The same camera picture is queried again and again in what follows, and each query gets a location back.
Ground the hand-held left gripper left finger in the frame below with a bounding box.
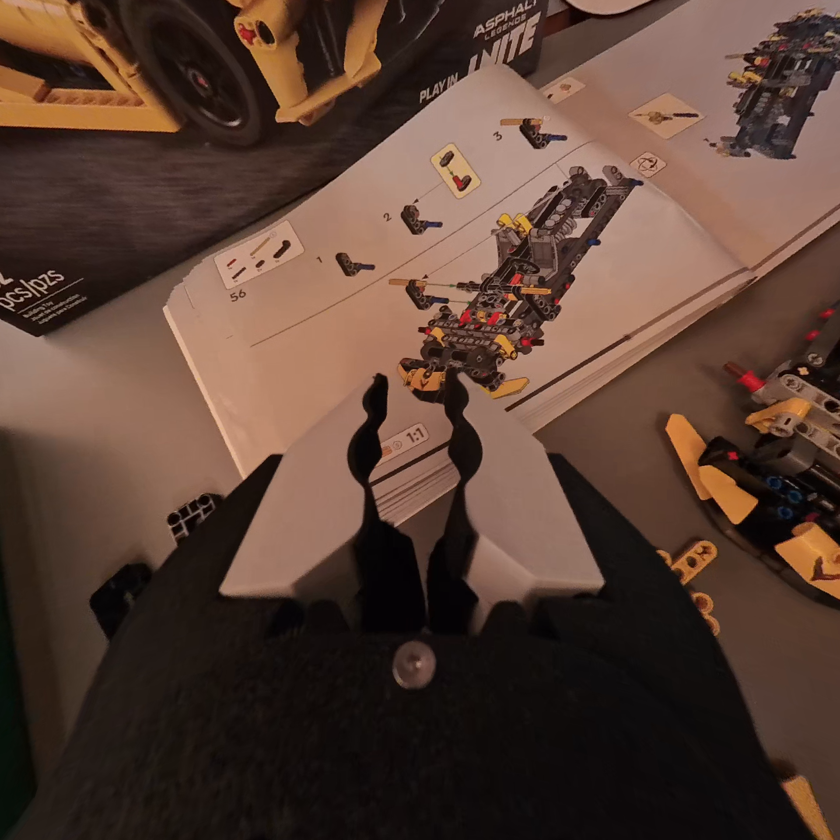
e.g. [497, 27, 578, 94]
[218, 374, 427, 634]

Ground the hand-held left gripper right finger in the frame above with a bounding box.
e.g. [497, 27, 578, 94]
[428, 371, 606, 634]

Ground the pile of yellow lego parts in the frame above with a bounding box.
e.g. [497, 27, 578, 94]
[656, 539, 723, 637]

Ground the lego car model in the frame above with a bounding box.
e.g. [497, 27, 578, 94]
[664, 302, 840, 605]

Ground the lego instruction booklet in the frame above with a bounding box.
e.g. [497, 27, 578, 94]
[163, 0, 840, 526]

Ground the printed lego set box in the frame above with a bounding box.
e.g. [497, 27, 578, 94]
[0, 0, 546, 337]

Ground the yellow lego piece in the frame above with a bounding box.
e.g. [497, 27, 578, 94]
[774, 761, 834, 840]

